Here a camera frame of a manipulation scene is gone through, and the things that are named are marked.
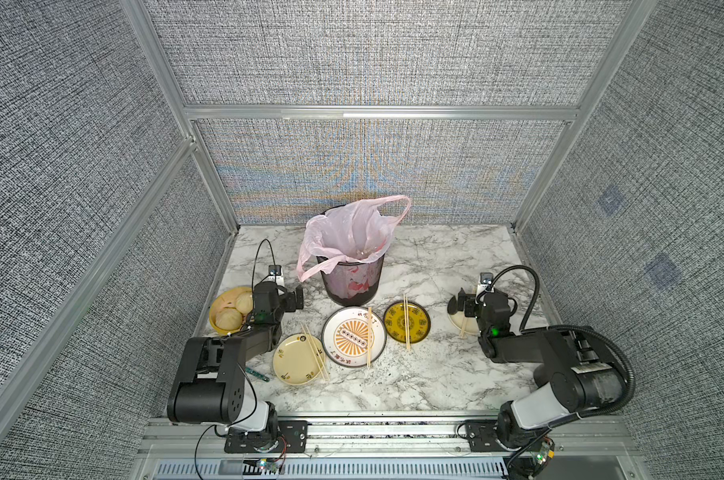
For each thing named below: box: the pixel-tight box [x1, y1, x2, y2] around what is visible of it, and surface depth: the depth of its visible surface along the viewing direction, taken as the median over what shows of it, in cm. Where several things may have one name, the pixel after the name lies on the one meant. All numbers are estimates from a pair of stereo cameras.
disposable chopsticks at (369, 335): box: [366, 306, 372, 368], surface depth 92 cm
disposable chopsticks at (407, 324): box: [403, 293, 411, 350], surface depth 92 cm
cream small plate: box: [272, 333, 326, 386], surface depth 86 cm
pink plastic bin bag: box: [297, 195, 411, 282], surface depth 87 cm
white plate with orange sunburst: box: [322, 306, 387, 368], surface depth 92 cm
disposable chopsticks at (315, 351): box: [300, 322, 330, 381], surface depth 87 cm
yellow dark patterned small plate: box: [383, 301, 431, 344], surface depth 95 cm
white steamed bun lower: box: [215, 307, 243, 331], surface depth 89 cm
